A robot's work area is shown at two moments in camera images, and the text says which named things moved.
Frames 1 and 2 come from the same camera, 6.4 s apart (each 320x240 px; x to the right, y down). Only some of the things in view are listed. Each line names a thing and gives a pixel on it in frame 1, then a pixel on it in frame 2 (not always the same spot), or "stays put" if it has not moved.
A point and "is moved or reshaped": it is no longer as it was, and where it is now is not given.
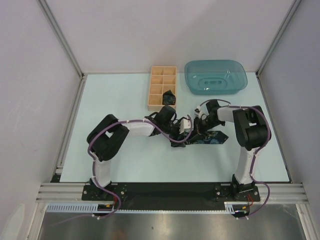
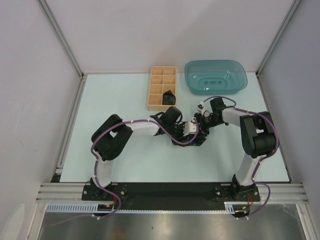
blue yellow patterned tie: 208,137 is moved or reshaped
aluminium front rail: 269,192 stays put
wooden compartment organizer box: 163,79 stays put
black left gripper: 175,137 stays put
